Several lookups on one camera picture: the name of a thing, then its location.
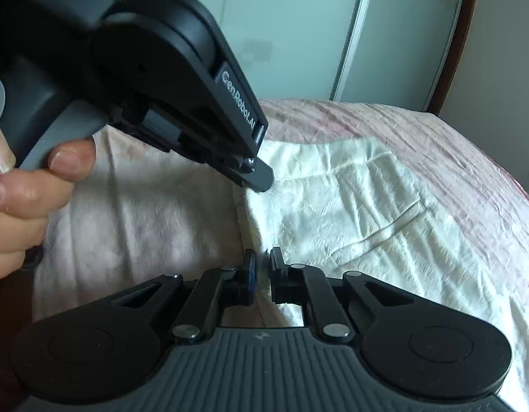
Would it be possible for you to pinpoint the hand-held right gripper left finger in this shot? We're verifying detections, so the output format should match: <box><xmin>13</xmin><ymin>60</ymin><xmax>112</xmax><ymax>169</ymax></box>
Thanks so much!
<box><xmin>113</xmin><ymin>249</ymin><xmax>261</xmax><ymax>345</ymax></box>

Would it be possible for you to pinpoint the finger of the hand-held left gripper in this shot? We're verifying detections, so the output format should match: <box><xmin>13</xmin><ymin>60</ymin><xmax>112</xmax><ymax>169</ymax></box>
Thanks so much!
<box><xmin>113</xmin><ymin>58</ymin><xmax>274</xmax><ymax>193</ymax></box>

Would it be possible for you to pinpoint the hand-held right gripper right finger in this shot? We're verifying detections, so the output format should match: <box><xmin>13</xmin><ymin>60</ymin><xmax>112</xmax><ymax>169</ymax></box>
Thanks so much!
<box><xmin>269</xmin><ymin>247</ymin><xmax>403</xmax><ymax>345</ymax></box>

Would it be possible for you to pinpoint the cream blanket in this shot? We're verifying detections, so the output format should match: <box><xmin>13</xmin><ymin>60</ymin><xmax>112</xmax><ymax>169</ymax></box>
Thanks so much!
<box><xmin>235</xmin><ymin>136</ymin><xmax>529</xmax><ymax>412</ymax></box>

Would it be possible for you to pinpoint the person's left hand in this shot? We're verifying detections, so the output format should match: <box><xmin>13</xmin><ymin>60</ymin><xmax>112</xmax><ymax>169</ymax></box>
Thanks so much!
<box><xmin>0</xmin><ymin>105</ymin><xmax>97</xmax><ymax>284</ymax></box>

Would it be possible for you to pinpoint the plain glass wardrobe door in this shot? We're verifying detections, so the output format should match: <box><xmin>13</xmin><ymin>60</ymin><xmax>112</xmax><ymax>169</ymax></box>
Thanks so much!
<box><xmin>118</xmin><ymin>0</ymin><xmax>370</xmax><ymax>100</ymax></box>

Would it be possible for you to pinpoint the glass wardrobe door with flowers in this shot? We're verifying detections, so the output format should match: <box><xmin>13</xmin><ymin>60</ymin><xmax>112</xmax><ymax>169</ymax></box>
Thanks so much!
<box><xmin>331</xmin><ymin>0</ymin><xmax>469</xmax><ymax>113</ymax></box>

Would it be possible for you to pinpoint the pink bed sheet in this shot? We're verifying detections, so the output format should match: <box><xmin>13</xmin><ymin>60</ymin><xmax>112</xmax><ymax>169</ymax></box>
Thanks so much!
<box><xmin>32</xmin><ymin>96</ymin><xmax>529</xmax><ymax>322</ymax></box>

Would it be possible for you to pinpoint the dark wooden wardrobe frame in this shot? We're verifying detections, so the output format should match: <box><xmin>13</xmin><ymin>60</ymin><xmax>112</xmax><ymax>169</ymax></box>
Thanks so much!
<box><xmin>422</xmin><ymin>0</ymin><xmax>484</xmax><ymax>116</ymax></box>

